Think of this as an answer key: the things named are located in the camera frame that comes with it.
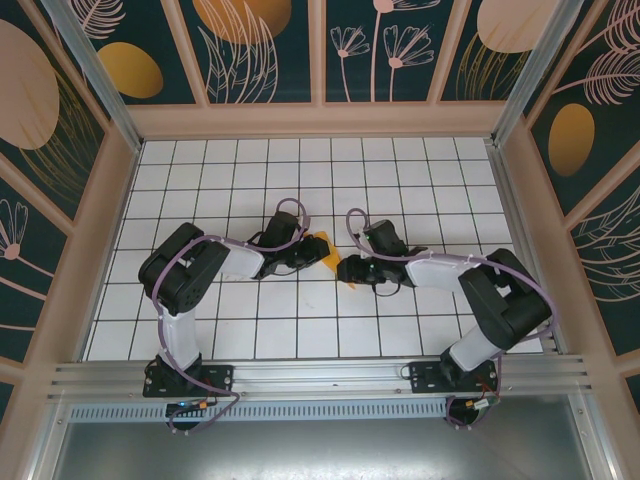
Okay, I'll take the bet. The aluminium corner post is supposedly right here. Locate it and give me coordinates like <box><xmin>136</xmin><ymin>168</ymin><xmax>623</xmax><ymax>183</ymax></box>
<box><xmin>490</xmin><ymin>0</ymin><xmax>586</xmax><ymax>149</ymax></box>
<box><xmin>39</xmin><ymin>0</ymin><xmax>146</xmax><ymax>154</ymax></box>

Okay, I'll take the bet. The grey metal panel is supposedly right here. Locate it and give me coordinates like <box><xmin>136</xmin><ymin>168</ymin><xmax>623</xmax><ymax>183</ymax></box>
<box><xmin>47</xmin><ymin>418</ymin><xmax>609</xmax><ymax>480</ymax></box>

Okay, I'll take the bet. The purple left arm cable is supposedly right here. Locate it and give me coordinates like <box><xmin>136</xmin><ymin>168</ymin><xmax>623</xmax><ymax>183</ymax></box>
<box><xmin>152</xmin><ymin>197</ymin><xmax>311</xmax><ymax>436</ymax></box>

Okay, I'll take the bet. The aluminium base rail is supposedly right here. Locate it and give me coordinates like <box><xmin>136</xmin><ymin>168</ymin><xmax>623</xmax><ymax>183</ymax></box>
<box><xmin>46</xmin><ymin>353</ymin><xmax>595</xmax><ymax>404</ymax></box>

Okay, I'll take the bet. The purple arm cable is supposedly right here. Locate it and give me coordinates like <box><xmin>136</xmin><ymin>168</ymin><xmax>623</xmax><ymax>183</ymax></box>
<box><xmin>152</xmin><ymin>197</ymin><xmax>311</xmax><ymax>436</ymax></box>
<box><xmin>346</xmin><ymin>207</ymin><xmax>557</xmax><ymax>431</ymax></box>

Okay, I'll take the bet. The aluminium frame leg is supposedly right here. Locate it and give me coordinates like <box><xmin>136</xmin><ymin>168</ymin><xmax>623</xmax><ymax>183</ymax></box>
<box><xmin>24</xmin><ymin>399</ymin><xmax>74</xmax><ymax>480</ymax></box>
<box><xmin>569</xmin><ymin>397</ymin><xmax>621</xmax><ymax>480</ymax></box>

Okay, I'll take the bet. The slotted grey cable duct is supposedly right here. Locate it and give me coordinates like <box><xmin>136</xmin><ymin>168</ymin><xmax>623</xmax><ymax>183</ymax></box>
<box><xmin>67</xmin><ymin>398</ymin><xmax>454</xmax><ymax>423</ymax></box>

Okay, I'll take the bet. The controller board with yellow connector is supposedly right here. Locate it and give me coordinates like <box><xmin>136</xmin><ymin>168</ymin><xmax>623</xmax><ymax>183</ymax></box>
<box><xmin>462</xmin><ymin>394</ymin><xmax>503</xmax><ymax>417</ymax></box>
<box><xmin>166</xmin><ymin>397</ymin><xmax>221</xmax><ymax>417</ymax></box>

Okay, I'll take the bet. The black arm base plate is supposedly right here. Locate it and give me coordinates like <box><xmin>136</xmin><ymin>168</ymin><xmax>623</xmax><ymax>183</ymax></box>
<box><xmin>143</xmin><ymin>363</ymin><xmax>236</xmax><ymax>399</ymax></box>
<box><xmin>408</xmin><ymin>360</ymin><xmax>501</xmax><ymax>396</ymax></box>

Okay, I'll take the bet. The aluminium side rail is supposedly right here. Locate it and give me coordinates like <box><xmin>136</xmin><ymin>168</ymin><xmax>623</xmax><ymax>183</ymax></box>
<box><xmin>487</xmin><ymin>142</ymin><xmax>569</xmax><ymax>357</ymax></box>

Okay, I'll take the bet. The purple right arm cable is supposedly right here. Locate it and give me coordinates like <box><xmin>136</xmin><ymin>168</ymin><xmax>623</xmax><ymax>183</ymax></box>
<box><xmin>346</xmin><ymin>207</ymin><xmax>557</xmax><ymax>431</ymax></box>

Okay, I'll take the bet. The yellow paper sheet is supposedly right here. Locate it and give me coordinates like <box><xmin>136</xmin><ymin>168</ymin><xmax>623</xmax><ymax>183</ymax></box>
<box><xmin>305</xmin><ymin>230</ymin><xmax>359</xmax><ymax>293</ymax></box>

